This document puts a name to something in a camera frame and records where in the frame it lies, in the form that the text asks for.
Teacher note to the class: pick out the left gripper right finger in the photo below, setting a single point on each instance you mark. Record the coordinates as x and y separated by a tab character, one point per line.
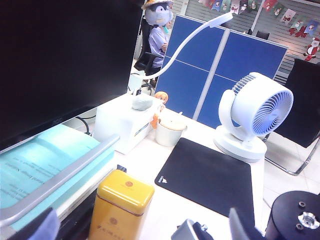
243	227

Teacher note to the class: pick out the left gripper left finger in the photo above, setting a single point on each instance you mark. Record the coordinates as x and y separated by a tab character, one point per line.
42	225

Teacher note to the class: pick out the black cylinder with metal bolt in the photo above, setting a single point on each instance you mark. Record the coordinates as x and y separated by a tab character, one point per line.
287	217

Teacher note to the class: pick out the black mouse pad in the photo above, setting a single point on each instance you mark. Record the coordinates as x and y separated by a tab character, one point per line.
205	175

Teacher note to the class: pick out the teal book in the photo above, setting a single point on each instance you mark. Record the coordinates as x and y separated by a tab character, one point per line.
50	150

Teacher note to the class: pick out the yellow tin box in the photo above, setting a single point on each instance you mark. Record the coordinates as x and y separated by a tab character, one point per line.
120	200

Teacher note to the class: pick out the white cup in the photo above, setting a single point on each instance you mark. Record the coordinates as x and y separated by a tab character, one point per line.
167	136

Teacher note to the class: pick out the white box device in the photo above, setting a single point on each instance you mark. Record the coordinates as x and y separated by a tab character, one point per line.
115	125

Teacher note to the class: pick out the white desk fan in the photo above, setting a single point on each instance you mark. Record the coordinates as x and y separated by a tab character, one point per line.
250	100

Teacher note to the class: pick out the black cantilever chair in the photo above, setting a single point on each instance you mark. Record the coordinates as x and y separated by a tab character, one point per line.
302	100

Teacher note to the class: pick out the orange haired figurine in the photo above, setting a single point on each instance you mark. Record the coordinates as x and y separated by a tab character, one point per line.
161	96

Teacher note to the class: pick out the office partition panel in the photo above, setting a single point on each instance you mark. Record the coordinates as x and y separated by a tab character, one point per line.
190	75

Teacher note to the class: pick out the large black AOC monitor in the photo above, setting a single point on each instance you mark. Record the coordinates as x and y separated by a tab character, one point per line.
62	62

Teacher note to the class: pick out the black office chair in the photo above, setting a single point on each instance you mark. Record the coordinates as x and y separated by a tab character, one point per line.
146	60

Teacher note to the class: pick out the person in lavender shirt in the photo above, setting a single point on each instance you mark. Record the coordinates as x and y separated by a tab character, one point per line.
157	42

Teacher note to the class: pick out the white gooseneck desk lamp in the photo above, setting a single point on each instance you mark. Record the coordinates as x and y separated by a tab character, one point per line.
220	20

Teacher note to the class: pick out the Christmas card garland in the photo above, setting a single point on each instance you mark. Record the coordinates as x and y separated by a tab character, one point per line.
275	10

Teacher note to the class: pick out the purple plush toy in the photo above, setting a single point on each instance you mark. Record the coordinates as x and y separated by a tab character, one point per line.
157	13

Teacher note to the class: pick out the Santa wall decoration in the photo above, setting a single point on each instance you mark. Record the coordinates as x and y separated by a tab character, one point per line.
312	48

